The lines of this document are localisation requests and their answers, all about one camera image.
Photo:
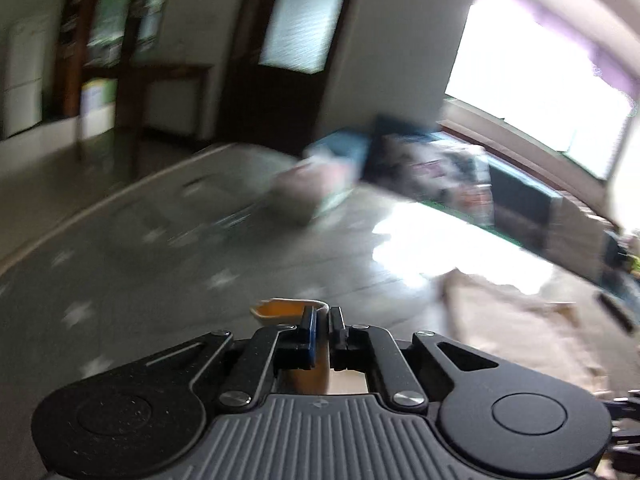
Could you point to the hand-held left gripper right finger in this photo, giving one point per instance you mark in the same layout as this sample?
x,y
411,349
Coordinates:
x,y
336,335

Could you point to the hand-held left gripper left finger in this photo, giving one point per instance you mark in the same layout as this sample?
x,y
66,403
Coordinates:
x,y
310,340

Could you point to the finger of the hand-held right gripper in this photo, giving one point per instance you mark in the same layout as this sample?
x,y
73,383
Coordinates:
x,y
625,406
627,442

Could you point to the cream sweatshirt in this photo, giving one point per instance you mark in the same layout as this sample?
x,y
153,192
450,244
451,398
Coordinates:
x,y
510,330

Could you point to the black remote control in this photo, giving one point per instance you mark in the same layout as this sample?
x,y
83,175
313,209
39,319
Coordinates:
x,y
617,312

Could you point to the tissue box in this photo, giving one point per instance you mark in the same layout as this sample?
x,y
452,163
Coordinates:
x,y
312,190

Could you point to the grey pillow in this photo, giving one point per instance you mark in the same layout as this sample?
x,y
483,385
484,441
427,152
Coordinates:
x,y
575,235

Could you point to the butterfly print pillow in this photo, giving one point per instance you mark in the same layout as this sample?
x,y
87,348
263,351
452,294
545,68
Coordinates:
x,y
425,175

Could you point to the grey quilted table cover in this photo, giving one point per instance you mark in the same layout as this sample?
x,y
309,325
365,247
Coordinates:
x,y
125,260

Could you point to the blue sofa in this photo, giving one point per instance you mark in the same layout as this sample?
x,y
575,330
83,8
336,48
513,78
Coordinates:
x,y
520,200

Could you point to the dark wooden door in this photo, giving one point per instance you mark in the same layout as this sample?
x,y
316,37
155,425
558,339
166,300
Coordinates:
x,y
280,105

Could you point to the window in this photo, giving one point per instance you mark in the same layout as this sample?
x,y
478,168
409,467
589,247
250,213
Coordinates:
x,y
525,75

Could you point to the wooden cabinet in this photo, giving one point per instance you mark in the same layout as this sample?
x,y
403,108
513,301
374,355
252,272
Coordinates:
x,y
130,20

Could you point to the white fridge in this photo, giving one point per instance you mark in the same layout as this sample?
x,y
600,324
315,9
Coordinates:
x,y
22,75

